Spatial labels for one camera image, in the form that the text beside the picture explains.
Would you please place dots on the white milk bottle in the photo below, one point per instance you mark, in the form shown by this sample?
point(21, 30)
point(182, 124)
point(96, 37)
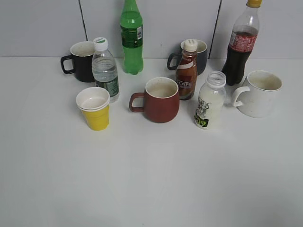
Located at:
point(210, 100)

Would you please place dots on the green soda bottle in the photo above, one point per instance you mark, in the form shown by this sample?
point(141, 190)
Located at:
point(131, 24)

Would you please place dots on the black mug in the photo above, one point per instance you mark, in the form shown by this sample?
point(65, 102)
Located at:
point(81, 55)

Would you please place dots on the brown coffee drink bottle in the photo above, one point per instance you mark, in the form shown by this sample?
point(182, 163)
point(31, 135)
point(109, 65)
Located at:
point(186, 73)

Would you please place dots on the clear water bottle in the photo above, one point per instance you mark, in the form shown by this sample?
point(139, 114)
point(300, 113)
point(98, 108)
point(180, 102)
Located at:
point(104, 68)

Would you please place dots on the cola bottle yellow cap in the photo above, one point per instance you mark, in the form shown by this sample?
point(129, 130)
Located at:
point(244, 34)

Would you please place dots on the yellow paper cup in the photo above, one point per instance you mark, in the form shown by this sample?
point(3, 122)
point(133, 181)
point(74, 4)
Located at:
point(94, 104)

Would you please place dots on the red ceramic mug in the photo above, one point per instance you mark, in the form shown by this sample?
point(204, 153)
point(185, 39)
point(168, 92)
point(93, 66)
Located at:
point(160, 100)

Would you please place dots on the white ceramic mug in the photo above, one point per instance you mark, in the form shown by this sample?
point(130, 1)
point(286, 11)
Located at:
point(257, 96)

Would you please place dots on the dark grey mug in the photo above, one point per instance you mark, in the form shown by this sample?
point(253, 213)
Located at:
point(201, 58)

